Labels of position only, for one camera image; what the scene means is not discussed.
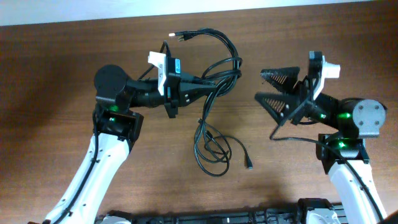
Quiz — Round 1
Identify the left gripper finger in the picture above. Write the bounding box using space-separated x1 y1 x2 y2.
179 72 216 89
178 84 216 107

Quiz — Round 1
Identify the black usb cable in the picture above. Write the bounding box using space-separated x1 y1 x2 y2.
193 27 243 177
203 123 254 170

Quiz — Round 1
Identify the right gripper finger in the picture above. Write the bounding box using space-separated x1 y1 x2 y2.
260 67 300 94
254 92 303 125

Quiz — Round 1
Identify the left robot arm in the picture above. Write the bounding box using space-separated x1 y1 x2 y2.
44 52 215 223

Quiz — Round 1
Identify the left camera black cable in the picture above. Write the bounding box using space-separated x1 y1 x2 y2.
51 40 172 224

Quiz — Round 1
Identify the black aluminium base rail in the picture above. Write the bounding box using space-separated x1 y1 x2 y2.
94 198 348 224

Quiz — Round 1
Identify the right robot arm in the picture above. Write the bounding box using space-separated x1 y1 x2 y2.
254 51 387 223

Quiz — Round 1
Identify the camera black cable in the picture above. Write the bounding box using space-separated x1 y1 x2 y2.
51 40 172 224
269 77 385 224

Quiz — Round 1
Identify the right camera black cable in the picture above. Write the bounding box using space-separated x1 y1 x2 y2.
269 77 385 224

